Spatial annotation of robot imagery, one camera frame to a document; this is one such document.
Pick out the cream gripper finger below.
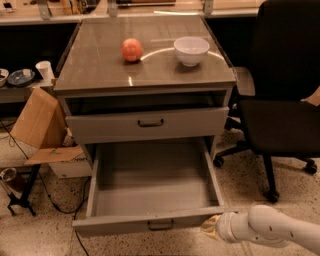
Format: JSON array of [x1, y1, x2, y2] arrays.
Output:
[[200, 215, 220, 240]]

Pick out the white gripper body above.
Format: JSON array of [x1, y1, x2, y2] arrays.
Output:
[[216, 212, 250, 243]]

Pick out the grey drawer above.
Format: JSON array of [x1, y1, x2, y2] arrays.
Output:
[[66, 107, 228, 144], [73, 138, 229, 237]]

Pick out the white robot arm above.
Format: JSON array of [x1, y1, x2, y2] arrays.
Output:
[[200, 205, 320, 256]]

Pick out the grey top drawer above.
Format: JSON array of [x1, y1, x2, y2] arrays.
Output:
[[66, 107, 228, 144]]

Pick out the grey drawer cabinet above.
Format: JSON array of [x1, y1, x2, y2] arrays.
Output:
[[54, 16, 235, 158]]

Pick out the black office chair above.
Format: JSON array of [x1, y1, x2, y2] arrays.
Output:
[[213, 0, 320, 203]]

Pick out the orange red apple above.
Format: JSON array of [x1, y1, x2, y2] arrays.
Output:
[[121, 38, 143, 62]]

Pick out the brown cardboard box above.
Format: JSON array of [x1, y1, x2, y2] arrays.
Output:
[[11, 88, 91, 178]]

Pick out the black metal stand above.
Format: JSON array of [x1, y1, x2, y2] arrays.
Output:
[[0, 164, 40, 216]]

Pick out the white paper cup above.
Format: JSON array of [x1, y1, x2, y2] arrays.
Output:
[[35, 61, 54, 81]]

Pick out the low grey shelf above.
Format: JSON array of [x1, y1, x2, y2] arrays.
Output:
[[0, 80, 55, 103]]

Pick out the dark blue plate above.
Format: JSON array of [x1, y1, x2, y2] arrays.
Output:
[[7, 69, 35, 87]]

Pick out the white small bowl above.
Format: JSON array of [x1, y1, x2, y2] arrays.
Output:
[[0, 68, 9, 88]]

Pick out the long workbench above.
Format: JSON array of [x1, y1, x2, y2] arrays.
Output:
[[0, 0, 265, 26]]

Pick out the black floor cable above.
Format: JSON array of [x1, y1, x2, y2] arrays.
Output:
[[0, 120, 93, 256]]

